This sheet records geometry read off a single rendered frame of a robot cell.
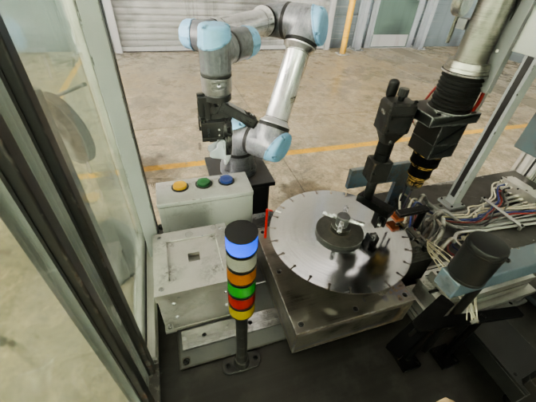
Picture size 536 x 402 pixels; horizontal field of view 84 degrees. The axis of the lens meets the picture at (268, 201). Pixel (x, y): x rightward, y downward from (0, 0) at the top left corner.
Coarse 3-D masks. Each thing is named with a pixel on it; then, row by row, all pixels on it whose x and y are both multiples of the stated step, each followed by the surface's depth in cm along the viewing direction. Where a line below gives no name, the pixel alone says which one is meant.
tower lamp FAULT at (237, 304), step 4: (228, 292) 47; (228, 296) 48; (252, 296) 47; (228, 300) 49; (232, 300) 47; (236, 300) 46; (240, 300) 46; (244, 300) 46; (248, 300) 47; (252, 300) 48; (232, 304) 48; (236, 304) 47; (240, 304) 47; (244, 304) 47; (248, 304) 47; (252, 304) 48; (236, 308) 48; (240, 308) 47; (244, 308) 48; (248, 308) 48
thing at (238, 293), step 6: (228, 282) 45; (228, 288) 46; (234, 288) 44; (240, 288) 44; (246, 288) 44; (252, 288) 46; (234, 294) 45; (240, 294) 45; (246, 294) 45; (252, 294) 46
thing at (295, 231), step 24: (312, 192) 82; (336, 192) 82; (288, 216) 74; (312, 216) 74; (360, 216) 75; (288, 240) 67; (312, 240) 68; (384, 240) 69; (408, 240) 69; (288, 264) 62; (312, 264) 62; (336, 264) 63; (360, 264) 63; (384, 264) 63; (408, 264) 64; (336, 288) 58; (360, 288) 58; (384, 288) 59
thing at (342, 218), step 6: (330, 216) 68; (336, 216) 67; (342, 216) 66; (348, 216) 67; (336, 222) 68; (342, 222) 66; (348, 222) 66; (354, 222) 66; (360, 222) 66; (342, 228) 65
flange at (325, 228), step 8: (328, 216) 73; (320, 224) 70; (328, 224) 70; (352, 224) 71; (320, 232) 68; (328, 232) 68; (336, 232) 67; (344, 232) 67; (352, 232) 69; (360, 232) 69; (328, 240) 67; (336, 240) 67; (344, 240) 67; (352, 240) 67; (360, 240) 67; (336, 248) 66; (344, 248) 65; (352, 248) 66
